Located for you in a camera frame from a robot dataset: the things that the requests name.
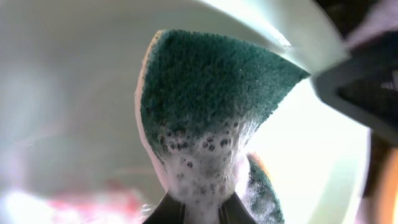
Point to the mint plate top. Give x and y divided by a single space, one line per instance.
70 148

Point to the green yellow sponge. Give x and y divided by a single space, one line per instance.
199 99

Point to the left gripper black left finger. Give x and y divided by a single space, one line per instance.
168 211

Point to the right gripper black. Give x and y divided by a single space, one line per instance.
364 87

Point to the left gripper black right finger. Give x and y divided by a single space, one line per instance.
232 211

